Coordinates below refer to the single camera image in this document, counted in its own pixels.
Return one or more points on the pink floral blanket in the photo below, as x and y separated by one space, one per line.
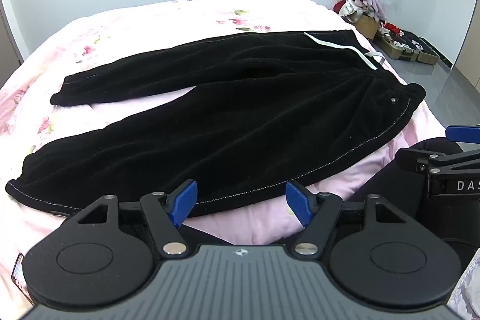
123 27

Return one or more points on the open storage case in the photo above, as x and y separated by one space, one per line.
407 48

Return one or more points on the person's own legs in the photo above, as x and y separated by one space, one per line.
386 177

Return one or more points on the white pink cloth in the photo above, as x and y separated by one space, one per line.
467 290

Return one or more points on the cardboard box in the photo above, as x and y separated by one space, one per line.
365 28

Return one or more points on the pile of clothes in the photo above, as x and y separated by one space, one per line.
362 1

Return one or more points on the smartphone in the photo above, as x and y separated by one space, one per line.
19 277

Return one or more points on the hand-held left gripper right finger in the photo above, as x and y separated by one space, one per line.
300 205

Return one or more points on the black pants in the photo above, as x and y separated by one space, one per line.
232 110

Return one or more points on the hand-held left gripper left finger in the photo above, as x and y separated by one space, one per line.
183 203

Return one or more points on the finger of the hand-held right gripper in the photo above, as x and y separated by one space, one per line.
416 158
463 134

